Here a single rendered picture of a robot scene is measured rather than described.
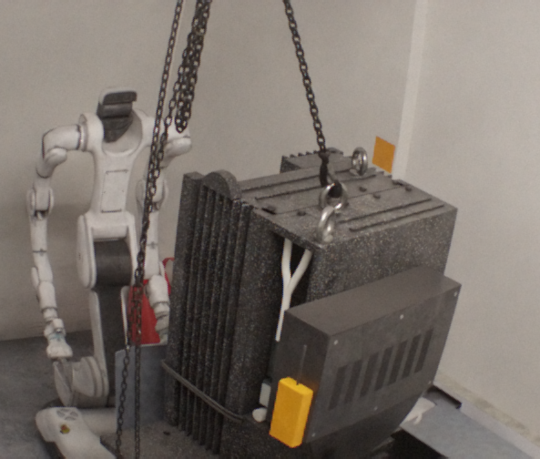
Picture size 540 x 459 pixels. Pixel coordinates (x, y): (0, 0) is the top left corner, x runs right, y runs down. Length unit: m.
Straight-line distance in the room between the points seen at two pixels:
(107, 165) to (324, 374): 1.37
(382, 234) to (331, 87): 1.56
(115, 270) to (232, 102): 1.17
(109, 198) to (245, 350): 1.09
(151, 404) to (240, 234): 0.79
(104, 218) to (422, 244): 1.27
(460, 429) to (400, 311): 1.22
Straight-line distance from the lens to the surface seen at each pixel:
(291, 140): 4.04
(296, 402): 2.20
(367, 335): 2.23
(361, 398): 2.34
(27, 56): 4.32
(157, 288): 3.65
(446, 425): 3.44
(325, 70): 3.86
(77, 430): 3.60
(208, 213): 2.44
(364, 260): 2.33
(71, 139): 3.24
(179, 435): 2.75
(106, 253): 3.43
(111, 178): 3.35
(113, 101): 3.33
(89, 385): 3.56
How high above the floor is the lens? 2.46
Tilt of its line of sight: 22 degrees down
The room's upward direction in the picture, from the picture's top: 9 degrees clockwise
